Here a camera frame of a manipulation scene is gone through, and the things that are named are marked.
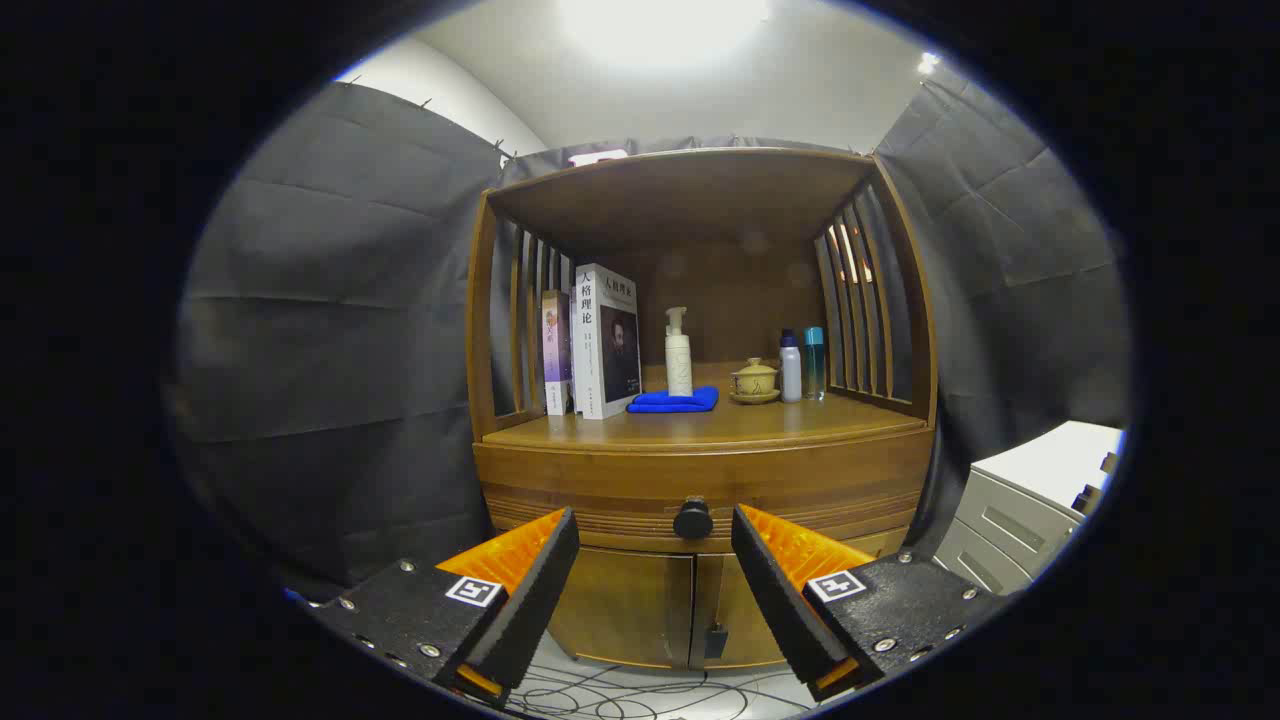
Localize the thin purple book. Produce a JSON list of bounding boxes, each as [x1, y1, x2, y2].
[[541, 290, 574, 416]]

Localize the folded blue cloth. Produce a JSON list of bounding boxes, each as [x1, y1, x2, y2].
[[627, 386, 720, 414]]

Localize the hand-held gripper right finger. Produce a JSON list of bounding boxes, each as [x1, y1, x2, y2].
[[731, 504, 1006, 703]]

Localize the white pump bottle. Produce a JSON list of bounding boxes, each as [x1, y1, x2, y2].
[[665, 306, 694, 398]]

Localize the wooden cabinet door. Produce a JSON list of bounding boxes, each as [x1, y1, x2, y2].
[[548, 548, 695, 669], [690, 527, 911, 669]]

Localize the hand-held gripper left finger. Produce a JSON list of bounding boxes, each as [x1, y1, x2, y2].
[[310, 506, 581, 713]]

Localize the white drawer unit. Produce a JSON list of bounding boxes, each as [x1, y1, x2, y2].
[[932, 420, 1126, 597]]

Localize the wooden countertop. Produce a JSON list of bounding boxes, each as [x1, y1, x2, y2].
[[482, 362, 929, 453]]

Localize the black floor cables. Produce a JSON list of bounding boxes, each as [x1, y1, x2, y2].
[[500, 655, 821, 720]]

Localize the wooden cabinet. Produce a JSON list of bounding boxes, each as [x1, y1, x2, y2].
[[465, 147, 941, 671]]

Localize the wooden drawer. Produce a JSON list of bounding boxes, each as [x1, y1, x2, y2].
[[473, 428, 936, 553]]

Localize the yellow lidded teacup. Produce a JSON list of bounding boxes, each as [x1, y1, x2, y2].
[[729, 357, 782, 405]]

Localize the black drawer knob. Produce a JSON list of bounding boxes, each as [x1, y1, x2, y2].
[[673, 497, 714, 542]]

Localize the thick white portrait book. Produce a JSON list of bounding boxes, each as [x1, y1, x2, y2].
[[571, 263, 643, 421]]

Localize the black backdrop cloth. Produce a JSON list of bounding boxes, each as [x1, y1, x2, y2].
[[170, 70, 1136, 601]]

